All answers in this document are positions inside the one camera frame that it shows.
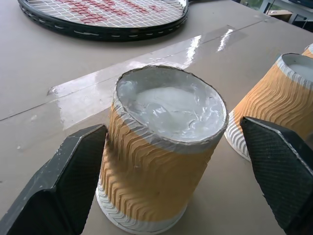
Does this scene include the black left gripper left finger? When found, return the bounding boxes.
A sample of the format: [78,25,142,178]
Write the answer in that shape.
[0,123,109,235]

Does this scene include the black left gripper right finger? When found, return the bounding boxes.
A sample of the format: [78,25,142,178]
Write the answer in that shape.
[239,116,313,235]

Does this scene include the orange white ribbed paper cup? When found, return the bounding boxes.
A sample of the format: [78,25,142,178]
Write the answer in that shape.
[301,43,313,59]
[95,64,229,234]
[224,52,313,162]

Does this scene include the clear adhesive tape strip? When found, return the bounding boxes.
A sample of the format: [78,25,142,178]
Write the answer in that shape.
[46,15,284,130]

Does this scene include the dark furniture behind table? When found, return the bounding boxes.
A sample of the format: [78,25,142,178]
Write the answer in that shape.
[259,0,313,32]

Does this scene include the black tennis racket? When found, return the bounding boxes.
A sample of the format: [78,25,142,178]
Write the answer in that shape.
[17,0,191,43]

